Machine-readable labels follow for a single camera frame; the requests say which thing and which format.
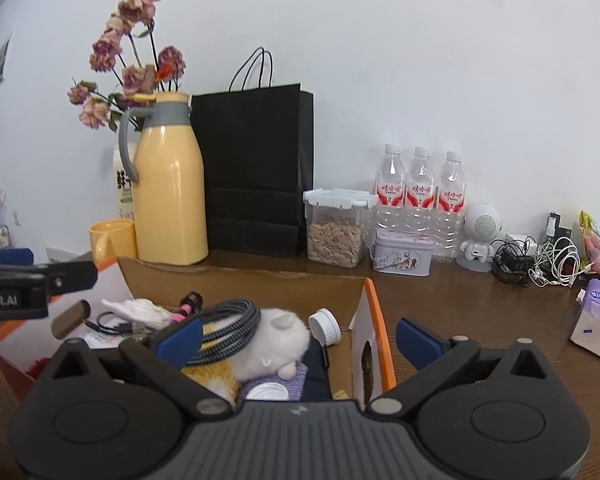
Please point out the wall poster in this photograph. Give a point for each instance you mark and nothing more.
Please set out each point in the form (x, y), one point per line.
(0, 62)

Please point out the white and yellow plush toy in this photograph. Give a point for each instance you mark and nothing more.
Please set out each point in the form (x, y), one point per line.
(275, 345)

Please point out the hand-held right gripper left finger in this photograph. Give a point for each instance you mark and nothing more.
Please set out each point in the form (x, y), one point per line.
(180, 342)

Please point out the brown cylindrical case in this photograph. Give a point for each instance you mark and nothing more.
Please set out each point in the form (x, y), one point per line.
(70, 320)

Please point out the purple knitted cloth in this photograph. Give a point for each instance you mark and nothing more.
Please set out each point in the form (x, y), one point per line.
(295, 382)

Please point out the yellow mug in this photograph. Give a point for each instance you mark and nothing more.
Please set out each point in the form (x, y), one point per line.
(111, 240)

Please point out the white round lid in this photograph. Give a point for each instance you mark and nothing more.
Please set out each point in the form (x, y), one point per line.
(267, 391)

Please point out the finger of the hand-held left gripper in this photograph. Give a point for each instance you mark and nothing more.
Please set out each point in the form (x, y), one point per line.
(70, 275)
(7, 256)

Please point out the bouquet of dried roses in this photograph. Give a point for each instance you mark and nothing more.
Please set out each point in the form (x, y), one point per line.
(130, 65)

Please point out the red artificial rose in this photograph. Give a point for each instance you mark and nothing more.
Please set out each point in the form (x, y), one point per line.
(37, 367)

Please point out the white printed tin box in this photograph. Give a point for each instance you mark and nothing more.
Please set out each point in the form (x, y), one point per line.
(402, 255)

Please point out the white plastic bottle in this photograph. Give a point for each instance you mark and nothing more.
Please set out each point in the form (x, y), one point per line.
(325, 329)

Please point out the clear container of seeds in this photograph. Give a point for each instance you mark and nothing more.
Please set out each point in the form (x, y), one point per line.
(336, 235)

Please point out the white milk carton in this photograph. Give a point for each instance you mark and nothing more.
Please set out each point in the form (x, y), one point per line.
(125, 185)

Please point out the purple tissue pack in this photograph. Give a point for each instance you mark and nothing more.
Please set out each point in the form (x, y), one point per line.
(597, 320)

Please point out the black paper bag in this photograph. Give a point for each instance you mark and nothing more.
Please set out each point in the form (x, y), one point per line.
(255, 170)

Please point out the navy blue pouch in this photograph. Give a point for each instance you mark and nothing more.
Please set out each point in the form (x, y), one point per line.
(316, 375)

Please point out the cardboard box with orange edges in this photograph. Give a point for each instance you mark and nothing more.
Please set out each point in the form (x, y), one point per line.
(240, 285)

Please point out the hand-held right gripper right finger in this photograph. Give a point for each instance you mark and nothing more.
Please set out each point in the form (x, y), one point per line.
(417, 342)

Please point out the white robot speaker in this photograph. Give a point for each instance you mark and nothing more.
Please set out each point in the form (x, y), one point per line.
(479, 230)

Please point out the yellow thermos jug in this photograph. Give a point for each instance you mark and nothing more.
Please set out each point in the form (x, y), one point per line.
(170, 185)

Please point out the small white charger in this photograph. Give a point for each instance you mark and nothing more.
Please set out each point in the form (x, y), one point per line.
(520, 242)

